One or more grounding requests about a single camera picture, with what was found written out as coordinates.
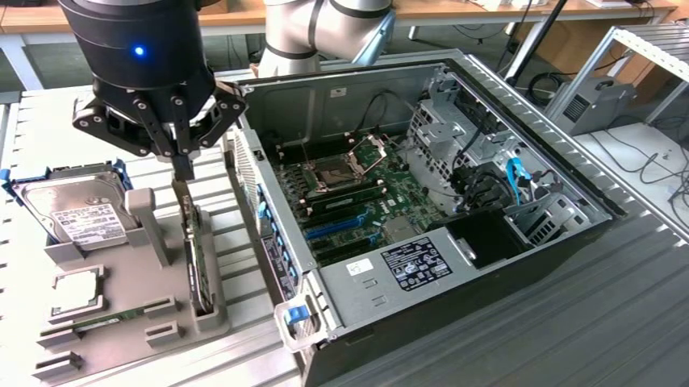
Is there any black wire bundle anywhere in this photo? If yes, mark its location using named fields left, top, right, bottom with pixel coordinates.
left=450, top=160, right=510, bottom=213

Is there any hard disk with blue caddy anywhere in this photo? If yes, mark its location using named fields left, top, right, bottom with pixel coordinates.
left=0, top=158, right=136, bottom=249

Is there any black coiled cable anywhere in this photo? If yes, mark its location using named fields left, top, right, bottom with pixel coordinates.
left=526, top=71, right=565, bottom=102

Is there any grey parts rack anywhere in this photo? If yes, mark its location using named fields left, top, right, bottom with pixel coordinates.
left=29, top=187, right=232, bottom=384

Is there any blue wire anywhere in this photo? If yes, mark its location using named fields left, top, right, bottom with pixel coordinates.
left=505, top=156, right=527, bottom=207

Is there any black RAM stick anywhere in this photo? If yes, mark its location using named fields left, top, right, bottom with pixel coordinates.
left=307, top=188, right=387, bottom=218

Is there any CPU socket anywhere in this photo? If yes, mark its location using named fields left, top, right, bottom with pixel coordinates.
left=302, top=156, right=358, bottom=195

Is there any metal disk bay cage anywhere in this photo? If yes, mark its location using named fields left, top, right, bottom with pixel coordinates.
left=406, top=68, right=521, bottom=210

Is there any metal socket cover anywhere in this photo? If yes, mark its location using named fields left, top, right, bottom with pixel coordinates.
left=347, top=135, right=390, bottom=178

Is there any blue expansion slot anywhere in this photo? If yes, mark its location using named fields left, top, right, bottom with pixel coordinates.
left=304, top=215, right=363, bottom=239

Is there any black pole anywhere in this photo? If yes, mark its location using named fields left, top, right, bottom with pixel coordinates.
left=503, top=0, right=570, bottom=85

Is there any open black PC case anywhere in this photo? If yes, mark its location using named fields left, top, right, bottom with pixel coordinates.
left=213, top=48, right=629, bottom=387

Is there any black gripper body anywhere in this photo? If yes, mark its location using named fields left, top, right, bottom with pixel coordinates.
left=57, top=0, right=216, bottom=100

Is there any grey control box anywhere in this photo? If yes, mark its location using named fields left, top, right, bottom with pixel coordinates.
left=558, top=78, right=639, bottom=136

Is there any silver CPU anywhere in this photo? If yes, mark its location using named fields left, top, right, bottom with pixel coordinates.
left=52, top=273, right=104, bottom=316

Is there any aluminium frame slat table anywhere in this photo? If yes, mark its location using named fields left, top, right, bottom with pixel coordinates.
left=542, top=22, right=689, bottom=126

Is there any silver chipset heatsink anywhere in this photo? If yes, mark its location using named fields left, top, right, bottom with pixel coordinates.
left=382, top=217, right=424, bottom=241

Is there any graphics card with metal bracket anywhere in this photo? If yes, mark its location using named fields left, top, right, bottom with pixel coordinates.
left=169, top=177, right=216, bottom=319

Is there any grey power supply unit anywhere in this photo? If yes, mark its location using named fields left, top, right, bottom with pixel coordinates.
left=316, top=227, right=478, bottom=330

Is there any green RAM stick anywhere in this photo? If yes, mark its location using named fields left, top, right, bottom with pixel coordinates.
left=72, top=308, right=149, bottom=334

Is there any green motherboard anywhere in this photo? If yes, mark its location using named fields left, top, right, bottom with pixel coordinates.
left=271, top=135, right=458, bottom=269

